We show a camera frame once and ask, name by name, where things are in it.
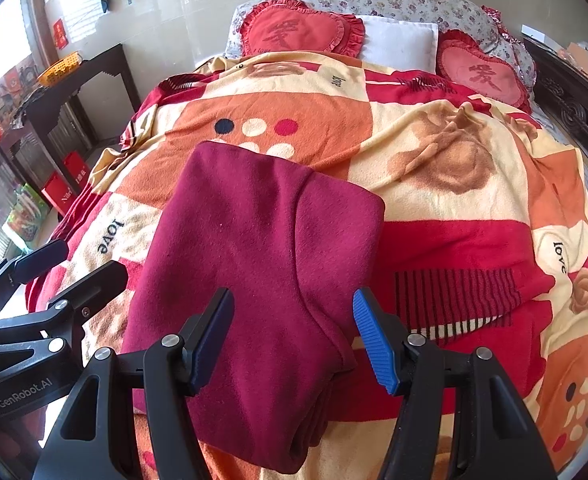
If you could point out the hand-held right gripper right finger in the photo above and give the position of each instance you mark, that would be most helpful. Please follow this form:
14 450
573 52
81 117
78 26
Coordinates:
376 345

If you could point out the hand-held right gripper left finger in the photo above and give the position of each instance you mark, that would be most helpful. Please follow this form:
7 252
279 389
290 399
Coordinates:
214 345

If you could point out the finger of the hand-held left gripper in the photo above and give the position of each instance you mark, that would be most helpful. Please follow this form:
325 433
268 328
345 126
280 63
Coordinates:
41 260
101 282

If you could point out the maroon sweater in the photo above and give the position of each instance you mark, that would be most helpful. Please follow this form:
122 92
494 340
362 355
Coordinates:
254 260

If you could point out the colourful printed box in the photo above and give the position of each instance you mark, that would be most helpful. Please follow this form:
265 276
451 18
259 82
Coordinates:
24 217

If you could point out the pile of boxes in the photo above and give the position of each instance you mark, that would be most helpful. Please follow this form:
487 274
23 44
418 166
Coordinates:
14 87

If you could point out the printed orange red blanket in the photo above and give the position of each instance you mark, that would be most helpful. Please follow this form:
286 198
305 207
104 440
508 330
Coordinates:
449 170

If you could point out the yellow plastic basket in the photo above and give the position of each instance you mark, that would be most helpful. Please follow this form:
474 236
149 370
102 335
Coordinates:
60 69

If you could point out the dark wooden table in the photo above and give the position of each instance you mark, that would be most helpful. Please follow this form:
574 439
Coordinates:
104 72

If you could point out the window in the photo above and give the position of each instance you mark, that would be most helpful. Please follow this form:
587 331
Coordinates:
4 45

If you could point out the red heart-shaped pillow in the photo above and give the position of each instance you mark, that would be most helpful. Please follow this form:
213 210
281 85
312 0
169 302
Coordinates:
481 75
294 30

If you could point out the white pillow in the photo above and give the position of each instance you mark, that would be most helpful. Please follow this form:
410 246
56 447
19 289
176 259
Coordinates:
399 42

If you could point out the dark carved wooden headboard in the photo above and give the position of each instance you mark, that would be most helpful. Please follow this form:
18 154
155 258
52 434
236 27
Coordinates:
574 105

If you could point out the red paper wall sticker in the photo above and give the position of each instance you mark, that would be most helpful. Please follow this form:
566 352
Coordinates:
60 34

